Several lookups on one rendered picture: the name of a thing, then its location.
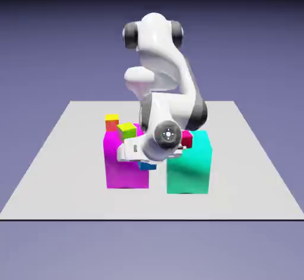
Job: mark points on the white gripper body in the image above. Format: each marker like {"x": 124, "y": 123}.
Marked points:
{"x": 129, "y": 151}

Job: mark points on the small blue cube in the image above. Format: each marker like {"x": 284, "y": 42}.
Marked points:
{"x": 146, "y": 166}

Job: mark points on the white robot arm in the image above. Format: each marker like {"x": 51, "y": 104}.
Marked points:
{"x": 163, "y": 54}

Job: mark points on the small yellow-green cube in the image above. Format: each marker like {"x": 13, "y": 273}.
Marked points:
{"x": 127, "y": 130}

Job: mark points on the small yellow cube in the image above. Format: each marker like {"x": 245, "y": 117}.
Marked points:
{"x": 111, "y": 121}

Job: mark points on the small red cube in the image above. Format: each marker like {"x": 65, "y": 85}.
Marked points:
{"x": 187, "y": 139}

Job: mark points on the large magenta box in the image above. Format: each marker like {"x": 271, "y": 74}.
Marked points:
{"x": 125, "y": 174}

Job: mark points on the large cyan box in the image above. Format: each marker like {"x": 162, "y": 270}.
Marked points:
{"x": 190, "y": 168}

